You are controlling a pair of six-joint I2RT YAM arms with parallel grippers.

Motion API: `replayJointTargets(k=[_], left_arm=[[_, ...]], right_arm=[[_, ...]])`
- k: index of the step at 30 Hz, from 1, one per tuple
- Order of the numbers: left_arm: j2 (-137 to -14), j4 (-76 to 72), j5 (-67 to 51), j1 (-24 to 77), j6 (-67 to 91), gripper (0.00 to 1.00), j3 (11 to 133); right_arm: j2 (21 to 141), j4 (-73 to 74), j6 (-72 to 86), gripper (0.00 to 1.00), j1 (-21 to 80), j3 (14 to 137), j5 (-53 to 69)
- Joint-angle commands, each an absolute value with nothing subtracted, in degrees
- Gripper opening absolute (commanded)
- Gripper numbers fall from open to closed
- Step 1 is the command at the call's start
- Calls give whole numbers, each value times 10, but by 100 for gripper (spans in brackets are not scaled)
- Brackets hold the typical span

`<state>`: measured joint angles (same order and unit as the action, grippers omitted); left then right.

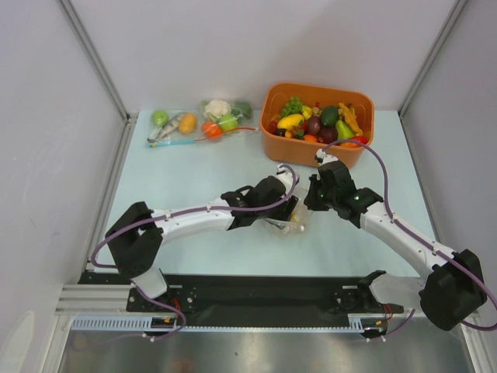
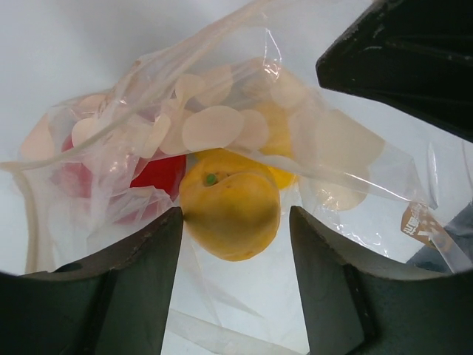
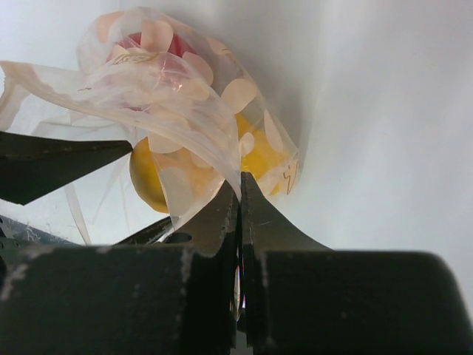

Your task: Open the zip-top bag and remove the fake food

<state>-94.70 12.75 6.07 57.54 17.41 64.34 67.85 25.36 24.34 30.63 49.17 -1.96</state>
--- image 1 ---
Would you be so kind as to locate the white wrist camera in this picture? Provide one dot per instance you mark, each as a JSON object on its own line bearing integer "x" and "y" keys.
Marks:
{"x": 287, "y": 176}
{"x": 322, "y": 157}

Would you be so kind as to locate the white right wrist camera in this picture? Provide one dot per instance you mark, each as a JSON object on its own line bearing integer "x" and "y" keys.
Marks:
{"x": 322, "y": 157}

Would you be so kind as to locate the red-zip bag with vegetables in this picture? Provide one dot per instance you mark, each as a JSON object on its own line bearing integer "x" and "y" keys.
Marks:
{"x": 244, "y": 126}

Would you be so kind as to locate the fake purple passion fruit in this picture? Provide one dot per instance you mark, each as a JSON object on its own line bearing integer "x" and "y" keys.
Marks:
{"x": 313, "y": 125}

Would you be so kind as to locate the clear zip top bag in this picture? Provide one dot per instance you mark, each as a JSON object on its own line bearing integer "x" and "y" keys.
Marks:
{"x": 285, "y": 228}

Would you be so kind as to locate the fake green pear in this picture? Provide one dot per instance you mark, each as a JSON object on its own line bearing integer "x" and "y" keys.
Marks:
{"x": 343, "y": 130}

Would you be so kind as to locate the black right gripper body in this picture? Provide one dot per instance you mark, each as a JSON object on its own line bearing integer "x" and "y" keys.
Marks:
{"x": 315, "y": 193}

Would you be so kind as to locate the blue-zip bag with fish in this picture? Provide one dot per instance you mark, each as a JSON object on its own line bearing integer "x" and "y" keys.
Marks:
{"x": 175, "y": 138}

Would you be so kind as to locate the fake yellow mango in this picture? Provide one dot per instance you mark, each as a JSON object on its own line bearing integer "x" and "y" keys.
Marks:
{"x": 290, "y": 122}

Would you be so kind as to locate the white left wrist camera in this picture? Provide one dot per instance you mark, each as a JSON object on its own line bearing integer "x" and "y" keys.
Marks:
{"x": 287, "y": 176}

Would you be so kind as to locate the green fake apple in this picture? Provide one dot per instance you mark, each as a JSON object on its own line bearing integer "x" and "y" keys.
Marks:
{"x": 159, "y": 118}

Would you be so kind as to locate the fake green avocado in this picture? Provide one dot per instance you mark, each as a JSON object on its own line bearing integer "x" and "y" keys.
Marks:
{"x": 329, "y": 116}

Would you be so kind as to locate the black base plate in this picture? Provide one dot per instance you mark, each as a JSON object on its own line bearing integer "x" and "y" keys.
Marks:
{"x": 235, "y": 302}

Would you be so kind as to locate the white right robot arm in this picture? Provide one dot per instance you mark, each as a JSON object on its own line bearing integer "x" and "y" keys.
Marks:
{"x": 449, "y": 286}

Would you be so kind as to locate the fake orange ginger root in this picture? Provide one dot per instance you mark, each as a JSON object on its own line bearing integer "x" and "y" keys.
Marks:
{"x": 349, "y": 117}

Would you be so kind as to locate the fake green lime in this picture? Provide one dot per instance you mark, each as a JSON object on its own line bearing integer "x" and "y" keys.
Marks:
{"x": 228, "y": 122}

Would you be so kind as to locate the fake dark plum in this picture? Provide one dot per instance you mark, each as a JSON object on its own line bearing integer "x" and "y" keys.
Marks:
{"x": 327, "y": 135}

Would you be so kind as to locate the fake orange tomato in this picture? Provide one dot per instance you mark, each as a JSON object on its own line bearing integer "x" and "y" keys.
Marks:
{"x": 211, "y": 130}

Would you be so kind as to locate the orange plastic bin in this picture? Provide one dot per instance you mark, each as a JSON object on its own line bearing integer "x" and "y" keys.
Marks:
{"x": 296, "y": 145}

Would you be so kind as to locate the fake green broccoli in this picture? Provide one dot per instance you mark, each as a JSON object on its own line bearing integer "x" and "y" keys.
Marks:
{"x": 241, "y": 109}

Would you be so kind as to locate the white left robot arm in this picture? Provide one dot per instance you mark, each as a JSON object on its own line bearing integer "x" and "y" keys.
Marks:
{"x": 136, "y": 237}

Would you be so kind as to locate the yellow fake pear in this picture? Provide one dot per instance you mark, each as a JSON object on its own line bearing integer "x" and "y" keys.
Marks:
{"x": 300, "y": 216}

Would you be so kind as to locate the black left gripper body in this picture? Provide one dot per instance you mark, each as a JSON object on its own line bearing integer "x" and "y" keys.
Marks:
{"x": 280, "y": 214}

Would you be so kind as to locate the fake white cauliflower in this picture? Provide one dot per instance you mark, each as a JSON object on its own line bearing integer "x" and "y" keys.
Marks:
{"x": 215, "y": 109}

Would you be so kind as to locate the fake grey fish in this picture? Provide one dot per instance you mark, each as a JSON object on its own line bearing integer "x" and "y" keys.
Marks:
{"x": 166, "y": 130}

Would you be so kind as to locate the fake brown potato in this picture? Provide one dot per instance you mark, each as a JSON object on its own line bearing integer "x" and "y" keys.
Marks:
{"x": 187, "y": 124}

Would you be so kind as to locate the fake red orange mango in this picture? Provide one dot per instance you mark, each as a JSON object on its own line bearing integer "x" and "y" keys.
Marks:
{"x": 354, "y": 142}

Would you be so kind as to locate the fake green grapes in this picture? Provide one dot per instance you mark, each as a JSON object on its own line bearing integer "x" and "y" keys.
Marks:
{"x": 293, "y": 106}

